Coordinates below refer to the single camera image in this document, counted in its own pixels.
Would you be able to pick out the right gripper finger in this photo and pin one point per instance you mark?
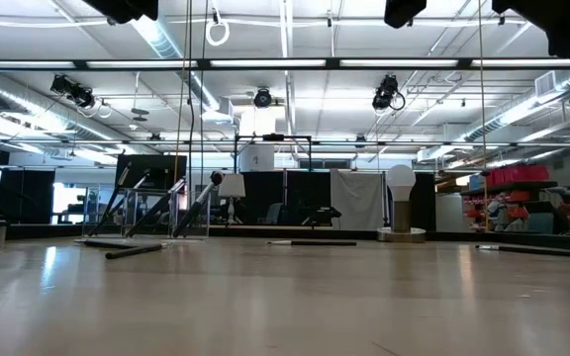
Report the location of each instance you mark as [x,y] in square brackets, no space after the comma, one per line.
[399,12]

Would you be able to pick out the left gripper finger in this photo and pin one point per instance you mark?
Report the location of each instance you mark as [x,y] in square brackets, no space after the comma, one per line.
[136,10]

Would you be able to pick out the thin liner makeup brush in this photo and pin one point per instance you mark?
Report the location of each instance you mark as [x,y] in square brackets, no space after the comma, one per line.
[134,189]

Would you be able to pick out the flat-tip makeup brush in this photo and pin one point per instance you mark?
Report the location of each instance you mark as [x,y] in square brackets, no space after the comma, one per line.
[112,195]

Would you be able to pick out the large fluffy makeup brush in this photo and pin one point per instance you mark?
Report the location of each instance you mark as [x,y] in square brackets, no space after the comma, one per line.
[197,205]

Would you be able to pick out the black pen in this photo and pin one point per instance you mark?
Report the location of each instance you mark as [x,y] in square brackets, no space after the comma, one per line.
[131,251]
[542,251]
[319,242]

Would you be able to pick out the black overhead beam with lights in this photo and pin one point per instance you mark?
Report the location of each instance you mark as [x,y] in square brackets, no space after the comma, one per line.
[332,63]

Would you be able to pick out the black monitor screen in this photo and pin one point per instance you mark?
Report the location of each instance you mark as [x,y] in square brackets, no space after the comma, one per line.
[156,168]

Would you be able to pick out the white air vent grille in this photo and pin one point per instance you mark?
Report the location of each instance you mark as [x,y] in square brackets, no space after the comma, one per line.
[545,84]

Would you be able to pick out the white bulb lamp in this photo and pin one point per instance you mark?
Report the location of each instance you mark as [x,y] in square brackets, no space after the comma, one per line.
[401,180]

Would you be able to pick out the white hanging sheet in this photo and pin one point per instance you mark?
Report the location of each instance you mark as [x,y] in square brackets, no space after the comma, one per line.
[356,198]

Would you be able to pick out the white board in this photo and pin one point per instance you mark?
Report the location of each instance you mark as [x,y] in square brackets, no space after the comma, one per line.
[256,158]

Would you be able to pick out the white-shade table lamp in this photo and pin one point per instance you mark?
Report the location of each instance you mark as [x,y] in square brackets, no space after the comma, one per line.
[231,185]

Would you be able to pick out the red storage bins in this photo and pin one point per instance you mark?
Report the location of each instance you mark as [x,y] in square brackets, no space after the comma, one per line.
[517,174]

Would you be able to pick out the storage shelf rack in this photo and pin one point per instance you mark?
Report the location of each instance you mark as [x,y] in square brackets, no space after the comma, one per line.
[507,187]

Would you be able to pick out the clear acrylic organizer box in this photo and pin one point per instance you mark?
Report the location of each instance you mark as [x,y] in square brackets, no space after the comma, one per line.
[152,232]

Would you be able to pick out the black partition panel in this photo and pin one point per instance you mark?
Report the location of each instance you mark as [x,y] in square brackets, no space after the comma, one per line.
[265,198]

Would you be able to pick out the silver ventilation duct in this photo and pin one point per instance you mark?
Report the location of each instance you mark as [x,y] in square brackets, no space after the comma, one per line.
[18,106]
[161,44]
[512,111]

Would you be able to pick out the black ceiling-mounted camera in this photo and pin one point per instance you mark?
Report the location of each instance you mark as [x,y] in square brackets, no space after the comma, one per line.
[384,94]
[262,98]
[74,91]

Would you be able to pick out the black background rig frame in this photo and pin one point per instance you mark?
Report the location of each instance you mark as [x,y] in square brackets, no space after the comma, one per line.
[272,137]

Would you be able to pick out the black aluminium table frame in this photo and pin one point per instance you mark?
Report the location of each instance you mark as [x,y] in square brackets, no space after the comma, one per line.
[265,232]

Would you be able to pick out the grey post on frame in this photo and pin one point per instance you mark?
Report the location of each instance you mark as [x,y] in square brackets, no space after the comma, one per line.
[1,232]

